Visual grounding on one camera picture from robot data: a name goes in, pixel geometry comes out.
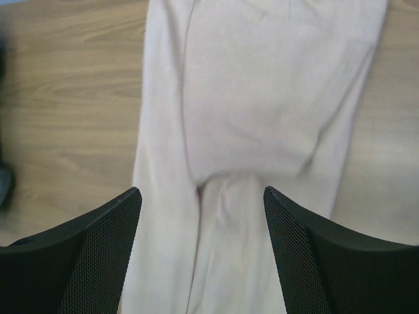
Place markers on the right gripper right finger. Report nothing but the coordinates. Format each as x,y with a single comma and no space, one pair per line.
324,267

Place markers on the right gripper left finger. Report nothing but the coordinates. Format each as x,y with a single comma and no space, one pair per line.
76,267

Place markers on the beige t shirt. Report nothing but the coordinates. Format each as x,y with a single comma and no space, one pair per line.
238,96

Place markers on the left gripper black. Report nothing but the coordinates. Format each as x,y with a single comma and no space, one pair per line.
7,171

